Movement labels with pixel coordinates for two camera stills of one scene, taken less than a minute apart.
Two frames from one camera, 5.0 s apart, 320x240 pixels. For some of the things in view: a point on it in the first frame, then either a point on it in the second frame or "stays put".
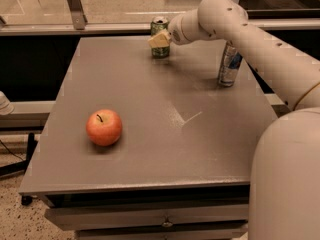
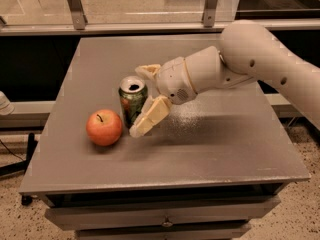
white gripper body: (176, 33) → (173, 80)
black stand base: (21, 168) stays put
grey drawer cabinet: (137, 147) stays put
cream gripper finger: (160, 40) → (154, 109)
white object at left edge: (6, 107) stays put
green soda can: (159, 24) → (132, 92)
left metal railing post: (75, 3) stays put
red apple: (104, 127) stays put
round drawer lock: (167, 224) stays put
